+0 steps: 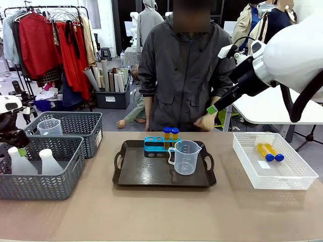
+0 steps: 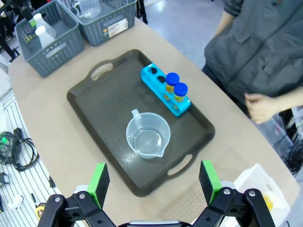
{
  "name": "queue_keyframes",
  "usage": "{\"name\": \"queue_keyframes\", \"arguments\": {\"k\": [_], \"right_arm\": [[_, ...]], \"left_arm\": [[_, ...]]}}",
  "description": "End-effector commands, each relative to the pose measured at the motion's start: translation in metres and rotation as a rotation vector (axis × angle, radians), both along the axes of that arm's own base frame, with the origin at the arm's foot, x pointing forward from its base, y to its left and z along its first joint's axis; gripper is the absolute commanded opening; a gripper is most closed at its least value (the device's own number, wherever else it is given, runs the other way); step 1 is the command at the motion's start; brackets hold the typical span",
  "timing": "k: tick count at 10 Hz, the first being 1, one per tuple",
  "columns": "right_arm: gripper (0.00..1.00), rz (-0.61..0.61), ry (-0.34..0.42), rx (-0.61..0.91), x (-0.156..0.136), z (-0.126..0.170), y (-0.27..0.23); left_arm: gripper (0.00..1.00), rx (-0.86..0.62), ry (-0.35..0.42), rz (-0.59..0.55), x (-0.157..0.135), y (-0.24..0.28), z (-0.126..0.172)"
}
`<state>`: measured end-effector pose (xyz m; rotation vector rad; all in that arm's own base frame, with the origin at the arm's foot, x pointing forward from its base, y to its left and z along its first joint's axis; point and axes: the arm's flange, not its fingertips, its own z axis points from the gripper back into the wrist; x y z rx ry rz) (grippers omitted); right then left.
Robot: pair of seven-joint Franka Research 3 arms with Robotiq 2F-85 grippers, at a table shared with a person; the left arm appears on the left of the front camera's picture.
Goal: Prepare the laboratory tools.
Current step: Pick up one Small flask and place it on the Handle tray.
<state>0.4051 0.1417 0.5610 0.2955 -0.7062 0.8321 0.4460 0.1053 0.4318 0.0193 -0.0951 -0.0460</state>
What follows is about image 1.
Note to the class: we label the patterned grey box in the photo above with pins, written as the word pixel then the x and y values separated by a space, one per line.
pixel 131 56

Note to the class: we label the mannequin in beige coat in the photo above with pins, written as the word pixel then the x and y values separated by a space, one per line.
pixel 243 27

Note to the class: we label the large grey plastic basket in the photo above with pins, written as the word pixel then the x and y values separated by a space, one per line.
pixel 45 185

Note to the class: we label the small grey plastic basket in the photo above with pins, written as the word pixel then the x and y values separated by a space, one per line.
pixel 83 131

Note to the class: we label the black camera equipment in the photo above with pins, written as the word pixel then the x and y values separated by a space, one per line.
pixel 19 88

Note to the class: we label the white paper roll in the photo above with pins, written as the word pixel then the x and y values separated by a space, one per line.
pixel 119 83

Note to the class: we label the green chair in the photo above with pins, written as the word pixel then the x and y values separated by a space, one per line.
pixel 225 118

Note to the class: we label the person's left hand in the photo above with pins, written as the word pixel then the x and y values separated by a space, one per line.
pixel 204 123

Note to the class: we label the red shirt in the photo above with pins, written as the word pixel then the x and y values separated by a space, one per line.
pixel 38 48

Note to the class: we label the red pleated dress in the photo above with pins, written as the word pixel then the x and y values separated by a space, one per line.
pixel 73 65

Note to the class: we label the black clothes rack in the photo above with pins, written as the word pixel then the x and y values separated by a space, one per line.
pixel 85 50

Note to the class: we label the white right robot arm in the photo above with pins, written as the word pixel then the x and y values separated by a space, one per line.
pixel 295 53

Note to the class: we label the mannequin in grey hoodie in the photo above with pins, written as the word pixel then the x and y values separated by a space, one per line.
pixel 150 25

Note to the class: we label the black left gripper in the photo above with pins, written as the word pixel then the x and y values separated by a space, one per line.
pixel 11 133

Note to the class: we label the person's left forearm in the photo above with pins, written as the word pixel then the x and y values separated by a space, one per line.
pixel 222 93

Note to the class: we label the dark grey storage crate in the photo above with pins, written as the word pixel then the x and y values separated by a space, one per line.
pixel 112 99

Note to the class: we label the grey paper roll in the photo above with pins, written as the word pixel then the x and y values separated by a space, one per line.
pixel 92 79

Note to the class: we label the black step stool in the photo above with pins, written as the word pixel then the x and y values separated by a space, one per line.
pixel 106 53

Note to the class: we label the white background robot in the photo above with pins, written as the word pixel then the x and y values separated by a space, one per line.
pixel 135 27

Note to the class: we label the clear plastic beaker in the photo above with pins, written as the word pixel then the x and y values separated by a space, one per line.
pixel 50 127

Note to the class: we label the beige garment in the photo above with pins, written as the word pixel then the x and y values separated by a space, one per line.
pixel 89 43

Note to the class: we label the light grey-blue garment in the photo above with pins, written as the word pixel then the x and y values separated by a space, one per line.
pixel 10 40

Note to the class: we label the white plastic mesh basket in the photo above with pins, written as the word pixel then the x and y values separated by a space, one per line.
pixel 275 176

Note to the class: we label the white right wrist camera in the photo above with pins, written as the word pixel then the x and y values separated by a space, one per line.
pixel 227 51

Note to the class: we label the child mannequin in green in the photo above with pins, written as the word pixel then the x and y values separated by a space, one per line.
pixel 133 113

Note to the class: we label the white plastic flask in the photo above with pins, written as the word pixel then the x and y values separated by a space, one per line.
pixel 21 165
pixel 50 164

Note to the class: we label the person in grey jacket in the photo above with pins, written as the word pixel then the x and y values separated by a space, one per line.
pixel 181 80

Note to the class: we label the white table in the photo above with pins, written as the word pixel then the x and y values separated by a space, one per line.
pixel 265 113

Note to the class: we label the dark brown serving tray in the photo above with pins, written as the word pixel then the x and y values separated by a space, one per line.
pixel 151 171

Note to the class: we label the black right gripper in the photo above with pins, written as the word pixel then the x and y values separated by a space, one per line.
pixel 248 78

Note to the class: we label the amber tube with blue cap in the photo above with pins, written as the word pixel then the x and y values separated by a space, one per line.
pixel 265 151
pixel 167 137
pixel 175 134
pixel 275 152

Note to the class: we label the mannequin in navy top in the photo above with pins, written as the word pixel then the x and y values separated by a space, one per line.
pixel 277 25

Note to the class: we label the blue test tube rack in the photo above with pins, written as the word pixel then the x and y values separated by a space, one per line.
pixel 154 147

